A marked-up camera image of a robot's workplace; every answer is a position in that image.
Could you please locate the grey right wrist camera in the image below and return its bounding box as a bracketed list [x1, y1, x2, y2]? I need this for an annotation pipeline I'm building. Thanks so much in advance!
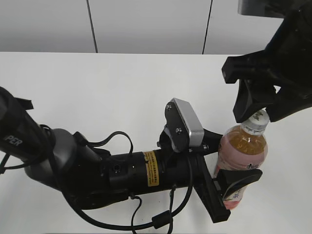
[237, 0, 306, 18]

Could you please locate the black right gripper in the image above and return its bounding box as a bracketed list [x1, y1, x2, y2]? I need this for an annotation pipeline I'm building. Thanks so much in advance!
[222, 9, 312, 123]

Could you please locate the black camera cable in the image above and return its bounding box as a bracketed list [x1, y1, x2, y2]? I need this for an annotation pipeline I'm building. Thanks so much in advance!
[0, 124, 195, 234]

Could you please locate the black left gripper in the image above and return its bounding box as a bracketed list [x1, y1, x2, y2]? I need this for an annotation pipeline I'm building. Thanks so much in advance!
[157, 129, 263, 223]

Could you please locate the white bottle cap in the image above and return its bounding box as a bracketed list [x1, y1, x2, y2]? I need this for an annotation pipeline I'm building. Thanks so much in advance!
[241, 110, 270, 136]

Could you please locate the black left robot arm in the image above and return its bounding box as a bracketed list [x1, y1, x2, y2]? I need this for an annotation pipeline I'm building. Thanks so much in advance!
[0, 88, 262, 231]

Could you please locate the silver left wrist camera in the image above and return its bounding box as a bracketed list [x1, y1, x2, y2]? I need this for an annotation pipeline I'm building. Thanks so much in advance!
[164, 98, 204, 153]

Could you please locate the pink oolong tea bottle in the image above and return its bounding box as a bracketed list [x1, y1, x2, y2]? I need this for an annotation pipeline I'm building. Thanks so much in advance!
[214, 121, 269, 210]

